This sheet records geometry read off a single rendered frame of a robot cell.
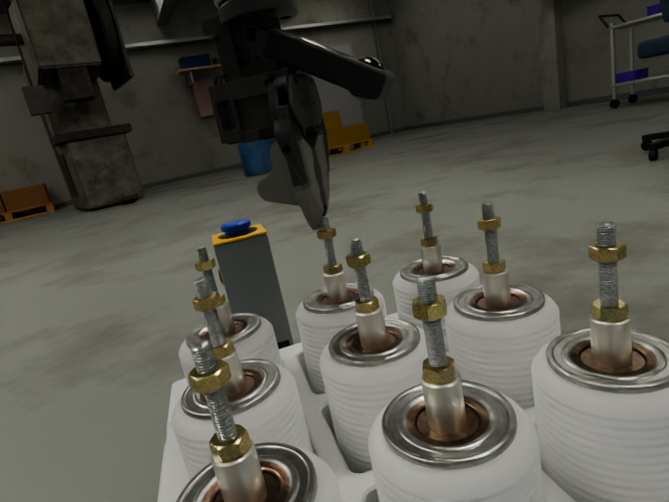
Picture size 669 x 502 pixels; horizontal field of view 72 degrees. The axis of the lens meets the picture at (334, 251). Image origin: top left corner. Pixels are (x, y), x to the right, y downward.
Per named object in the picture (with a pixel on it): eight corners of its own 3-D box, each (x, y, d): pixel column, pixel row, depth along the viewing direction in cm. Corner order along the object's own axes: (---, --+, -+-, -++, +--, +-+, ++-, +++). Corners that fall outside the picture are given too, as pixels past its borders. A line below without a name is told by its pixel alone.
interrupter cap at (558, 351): (669, 413, 24) (668, 402, 24) (527, 376, 30) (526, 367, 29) (699, 349, 29) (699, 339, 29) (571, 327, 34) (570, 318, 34)
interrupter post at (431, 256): (440, 267, 53) (436, 239, 52) (448, 273, 50) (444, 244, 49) (420, 272, 52) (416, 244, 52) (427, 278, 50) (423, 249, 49)
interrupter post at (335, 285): (354, 298, 49) (349, 269, 48) (339, 307, 47) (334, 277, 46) (337, 295, 50) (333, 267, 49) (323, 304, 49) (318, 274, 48)
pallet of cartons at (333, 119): (312, 161, 679) (302, 117, 662) (292, 162, 757) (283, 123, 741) (379, 145, 722) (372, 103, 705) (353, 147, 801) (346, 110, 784)
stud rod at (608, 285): (614, 344, 28) (609, 226, 26) (597, 339, 29) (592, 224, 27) (623, 338, 28) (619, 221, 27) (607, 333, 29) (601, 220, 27)
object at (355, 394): (344, 498, 46) (307, 337, 41) (431, 465, 48) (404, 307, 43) (377, 585, 37) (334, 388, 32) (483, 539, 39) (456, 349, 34)
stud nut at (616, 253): (612, 265, 26) (611, 251, 26) (583, 260, 28) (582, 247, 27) (631, 254, 27) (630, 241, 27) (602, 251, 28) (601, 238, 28)
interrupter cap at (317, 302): (388, 292, 49) (387, 286, 48) (341, 321, 43) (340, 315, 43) (335, 284, 54) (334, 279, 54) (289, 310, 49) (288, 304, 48)
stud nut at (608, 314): (614, 325, 27) (614, 312, 27) (586, 318, 29) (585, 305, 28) (632, 313, 28) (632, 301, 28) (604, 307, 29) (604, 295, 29)
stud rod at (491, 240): (505, 286, 40) (496, 201, 38) (497, 290, 39) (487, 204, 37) (495, 284, 40) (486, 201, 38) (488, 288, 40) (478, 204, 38)
